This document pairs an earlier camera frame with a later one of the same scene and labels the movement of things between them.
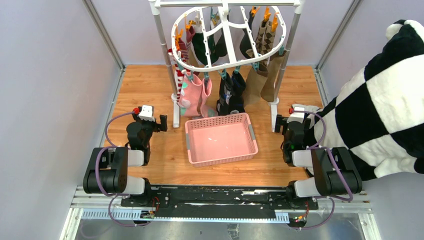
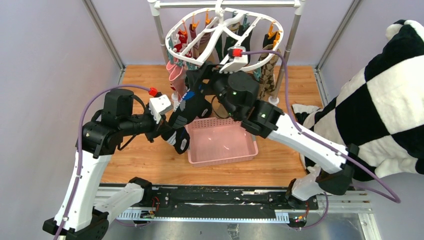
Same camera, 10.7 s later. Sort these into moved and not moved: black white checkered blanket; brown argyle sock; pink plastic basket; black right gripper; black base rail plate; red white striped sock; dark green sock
Moved: dark green sock; red white striped sock; black right gripper; brown argyle sock
Not moved: pink plastic basket; black base rail plate; black white checkered blanket
